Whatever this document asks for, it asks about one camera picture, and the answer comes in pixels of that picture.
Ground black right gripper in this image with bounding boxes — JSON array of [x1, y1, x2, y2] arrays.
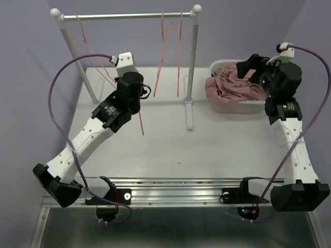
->
[[236, 54, 287, 98]]

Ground pink hanger with dusty garment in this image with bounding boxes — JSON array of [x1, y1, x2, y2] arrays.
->
[[125, 47, 144, 136]]

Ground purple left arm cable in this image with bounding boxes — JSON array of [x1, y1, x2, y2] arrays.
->
[[48, 53, 133, 225]]

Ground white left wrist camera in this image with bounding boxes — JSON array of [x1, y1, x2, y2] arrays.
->
[[109, 52, 137, 77]]

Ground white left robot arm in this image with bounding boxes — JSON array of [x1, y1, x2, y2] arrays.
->
[[33, 72, 151, 208]]

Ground aluminium mounting rail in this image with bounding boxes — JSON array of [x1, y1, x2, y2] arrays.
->
[[47, 177, 272, 208]]

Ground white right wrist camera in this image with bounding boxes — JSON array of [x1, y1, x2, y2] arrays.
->
[[266, 42, 295, 65]]

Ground dusty pink garment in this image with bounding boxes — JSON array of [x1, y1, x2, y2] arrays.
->
[[205, 62, 266, 106]]

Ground pink wire hanger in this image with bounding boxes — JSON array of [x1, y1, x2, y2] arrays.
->
[[68, 12, 117, 87], [176, 11, 183, 97]]

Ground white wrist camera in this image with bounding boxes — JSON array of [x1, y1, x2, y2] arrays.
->
[[109, 52, 137, 77], [266, 42, 295, 65]]

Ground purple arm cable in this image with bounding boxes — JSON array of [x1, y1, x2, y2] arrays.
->
[[242, 44, 331, 224], [48, 53, 133, 225]]

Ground pink hanger with blue garment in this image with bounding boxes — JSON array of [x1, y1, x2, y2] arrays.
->
[[153, 10, 172, 97]]

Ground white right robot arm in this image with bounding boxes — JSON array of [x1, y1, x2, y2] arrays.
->
[[236, 54, 330, 212]]

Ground empty pink wire hanger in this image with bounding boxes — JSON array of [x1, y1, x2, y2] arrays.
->
[[68, 12, 117, 87]]

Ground white metal clothes rack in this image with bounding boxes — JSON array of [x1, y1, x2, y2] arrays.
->
[[50, 4, 202, 131]]

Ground white plastic basket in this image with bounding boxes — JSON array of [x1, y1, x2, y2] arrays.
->
[[209, 59, 265, 114]]

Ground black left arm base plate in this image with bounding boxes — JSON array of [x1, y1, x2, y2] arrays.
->
[[85, 187, 133, 207]]

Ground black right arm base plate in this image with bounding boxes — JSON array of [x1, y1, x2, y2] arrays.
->
[[220, 188, 262, 205]]

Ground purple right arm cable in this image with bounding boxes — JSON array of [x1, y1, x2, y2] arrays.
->
[[242, 44, 331, 224]]

